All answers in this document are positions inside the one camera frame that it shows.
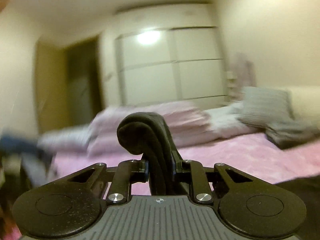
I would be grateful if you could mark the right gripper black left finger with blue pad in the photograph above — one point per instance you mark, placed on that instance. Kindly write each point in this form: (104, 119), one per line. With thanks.
(127, 173)

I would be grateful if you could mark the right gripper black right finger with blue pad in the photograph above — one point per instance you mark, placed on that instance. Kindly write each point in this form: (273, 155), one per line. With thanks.
(192, 180)

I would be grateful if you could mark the black trousers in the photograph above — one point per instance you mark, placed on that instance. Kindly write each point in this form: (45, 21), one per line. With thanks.
(152, 149)

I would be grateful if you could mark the wooden bedroom door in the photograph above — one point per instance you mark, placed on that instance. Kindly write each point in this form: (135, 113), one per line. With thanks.
(67, 84)

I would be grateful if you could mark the folded pink duvet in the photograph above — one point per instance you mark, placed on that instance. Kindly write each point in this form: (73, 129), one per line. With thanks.
(188, 125)

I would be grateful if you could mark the grey striped quilt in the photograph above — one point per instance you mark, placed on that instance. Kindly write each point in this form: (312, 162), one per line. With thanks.
(225, 121)

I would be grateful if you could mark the pink floral bed blanket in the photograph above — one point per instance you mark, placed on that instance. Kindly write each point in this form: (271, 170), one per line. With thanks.
(296, 169)

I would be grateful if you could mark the grey striped garment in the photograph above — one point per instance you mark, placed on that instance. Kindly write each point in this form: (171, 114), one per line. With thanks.
(35, 167)

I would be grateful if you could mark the folded grey clothes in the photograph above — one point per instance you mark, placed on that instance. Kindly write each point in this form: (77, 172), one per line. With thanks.
(288, 134)

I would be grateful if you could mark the grey square cushion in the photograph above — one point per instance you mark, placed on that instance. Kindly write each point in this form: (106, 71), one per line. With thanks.
(262, 106)

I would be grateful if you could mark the white sliding wardrobe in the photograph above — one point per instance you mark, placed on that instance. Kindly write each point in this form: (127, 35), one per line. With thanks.
(177, 64)

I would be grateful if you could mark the blue garment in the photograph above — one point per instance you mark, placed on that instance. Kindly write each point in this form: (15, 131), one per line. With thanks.
(16, 143)

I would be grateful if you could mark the pale pink hanging garment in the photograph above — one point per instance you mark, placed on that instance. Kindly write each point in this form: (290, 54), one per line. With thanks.
(245, 74)

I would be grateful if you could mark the cream padded headboard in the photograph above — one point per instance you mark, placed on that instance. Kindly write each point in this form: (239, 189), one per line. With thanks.
(305, 103)

